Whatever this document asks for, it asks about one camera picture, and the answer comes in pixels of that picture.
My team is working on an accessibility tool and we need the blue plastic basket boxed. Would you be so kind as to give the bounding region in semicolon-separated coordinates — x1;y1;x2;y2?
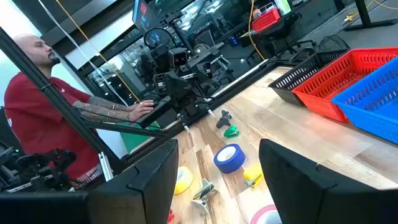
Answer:
331;57;398;144

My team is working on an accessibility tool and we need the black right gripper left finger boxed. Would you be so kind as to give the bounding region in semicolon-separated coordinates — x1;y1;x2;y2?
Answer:
88;139;180;224

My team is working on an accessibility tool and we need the black plastic basket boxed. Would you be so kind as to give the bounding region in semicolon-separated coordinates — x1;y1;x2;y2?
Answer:
268;49;351;106

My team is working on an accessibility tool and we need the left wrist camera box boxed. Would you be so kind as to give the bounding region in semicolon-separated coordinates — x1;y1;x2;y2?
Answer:
167;47;188;68

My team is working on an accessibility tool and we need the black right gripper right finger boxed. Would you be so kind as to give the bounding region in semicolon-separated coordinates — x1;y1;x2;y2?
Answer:
259;139;398;224

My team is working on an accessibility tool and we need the green board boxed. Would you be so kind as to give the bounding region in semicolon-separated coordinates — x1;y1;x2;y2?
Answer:
116;121;162;154

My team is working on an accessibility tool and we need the black aluminium table frame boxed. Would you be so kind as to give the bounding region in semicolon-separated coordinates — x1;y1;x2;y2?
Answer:
0;27;277;175

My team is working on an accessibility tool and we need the red plastic basket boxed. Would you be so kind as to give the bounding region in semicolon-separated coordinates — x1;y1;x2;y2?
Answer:
291;47;398;123

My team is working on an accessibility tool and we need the pink tape roll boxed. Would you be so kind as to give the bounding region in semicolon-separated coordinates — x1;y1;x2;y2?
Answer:
250;204;282;224

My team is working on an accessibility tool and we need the person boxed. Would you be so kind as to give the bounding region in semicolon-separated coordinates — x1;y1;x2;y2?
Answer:
3;33;155;187

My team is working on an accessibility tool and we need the hanging white cord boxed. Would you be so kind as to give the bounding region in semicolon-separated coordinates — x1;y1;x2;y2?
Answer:
37;0;129;107

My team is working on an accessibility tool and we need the yellow tape roll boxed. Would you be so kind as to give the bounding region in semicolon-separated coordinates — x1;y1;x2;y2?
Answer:
174;166;194;195

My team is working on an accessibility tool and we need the silver staple remover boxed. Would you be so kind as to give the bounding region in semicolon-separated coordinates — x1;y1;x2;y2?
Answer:
190;178;220;215

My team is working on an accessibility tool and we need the small yellow stapler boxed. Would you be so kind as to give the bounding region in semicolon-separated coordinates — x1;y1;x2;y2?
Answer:
243;164;264;188

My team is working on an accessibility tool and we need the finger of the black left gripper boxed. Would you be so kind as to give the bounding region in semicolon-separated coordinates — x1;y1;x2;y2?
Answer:
203;57;236;91
164;71;192;100

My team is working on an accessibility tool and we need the black mesh chair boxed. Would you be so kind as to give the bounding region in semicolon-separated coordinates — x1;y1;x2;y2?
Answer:
289;34;351;63

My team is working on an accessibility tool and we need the black computer monitor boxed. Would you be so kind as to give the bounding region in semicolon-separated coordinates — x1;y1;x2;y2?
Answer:
132;0;163;32

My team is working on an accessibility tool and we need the black staple remover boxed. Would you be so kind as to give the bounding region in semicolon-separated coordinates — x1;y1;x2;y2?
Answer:
215;110;233;129

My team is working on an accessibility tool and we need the red storage bin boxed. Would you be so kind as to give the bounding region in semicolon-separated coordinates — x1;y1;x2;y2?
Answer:
251;7;282;33

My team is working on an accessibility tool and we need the hanging yellow cable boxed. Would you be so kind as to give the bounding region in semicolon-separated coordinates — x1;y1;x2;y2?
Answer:
248;0;266;60
55;0;141;103

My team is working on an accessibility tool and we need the blue tape roll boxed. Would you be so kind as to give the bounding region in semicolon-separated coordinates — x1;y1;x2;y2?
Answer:
213;143;246;174

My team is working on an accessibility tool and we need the small green stapler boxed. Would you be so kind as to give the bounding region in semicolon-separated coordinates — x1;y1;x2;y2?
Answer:
223;125;240;139

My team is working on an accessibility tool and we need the white container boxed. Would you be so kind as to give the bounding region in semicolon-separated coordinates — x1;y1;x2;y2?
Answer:
273;0;293;16

